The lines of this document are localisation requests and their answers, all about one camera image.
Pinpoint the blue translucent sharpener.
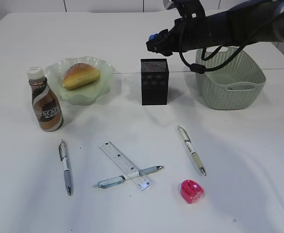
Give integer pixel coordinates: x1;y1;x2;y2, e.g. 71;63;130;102
148;34;158;41

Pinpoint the clear plastic ruler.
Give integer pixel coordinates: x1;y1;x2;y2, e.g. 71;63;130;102
99;141;152;191

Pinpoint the blue clear ballpoint pen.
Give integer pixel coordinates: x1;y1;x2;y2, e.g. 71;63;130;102
93;166;164;189

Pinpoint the black mesh pen holder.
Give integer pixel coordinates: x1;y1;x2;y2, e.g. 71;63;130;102
141;59;169;105

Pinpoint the blue black right robot arm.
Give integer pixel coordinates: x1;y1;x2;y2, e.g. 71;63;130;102
146;0;284;74

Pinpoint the green wavy glass plate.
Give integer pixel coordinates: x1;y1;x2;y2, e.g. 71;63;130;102
44;56;115;105

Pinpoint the pink translucent sharpener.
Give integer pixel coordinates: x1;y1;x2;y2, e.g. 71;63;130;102
181;180;204;204

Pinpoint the sugared bread roll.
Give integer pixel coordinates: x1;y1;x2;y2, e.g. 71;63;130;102
62;63;100;90

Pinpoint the beige white ballpoint pen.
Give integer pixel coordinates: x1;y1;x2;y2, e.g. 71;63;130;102
177;125;206;176

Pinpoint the green woven plastic basket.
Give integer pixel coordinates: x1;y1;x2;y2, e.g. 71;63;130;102
196;51;266;110

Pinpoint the brown Nescafe coffee bottle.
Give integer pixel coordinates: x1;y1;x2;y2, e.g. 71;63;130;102
27;67;63;132

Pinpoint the grey white ballpoint pen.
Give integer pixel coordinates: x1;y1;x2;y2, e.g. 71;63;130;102
58;139;73;196

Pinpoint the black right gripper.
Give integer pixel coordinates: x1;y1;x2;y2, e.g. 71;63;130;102
146;17;232;56

